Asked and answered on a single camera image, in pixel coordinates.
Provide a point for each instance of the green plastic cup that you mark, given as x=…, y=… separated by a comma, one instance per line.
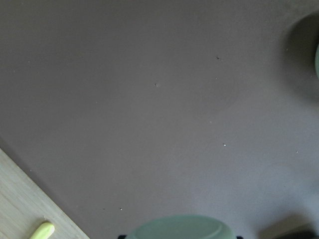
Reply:
x=183, y=227

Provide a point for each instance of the yellow plastic knife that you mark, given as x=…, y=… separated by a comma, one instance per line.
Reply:
x=44, y=231

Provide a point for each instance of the wooden cutting board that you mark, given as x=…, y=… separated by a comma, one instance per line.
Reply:
x=24, y=206

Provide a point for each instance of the green bowl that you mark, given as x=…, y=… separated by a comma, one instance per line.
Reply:
x=317, y=62

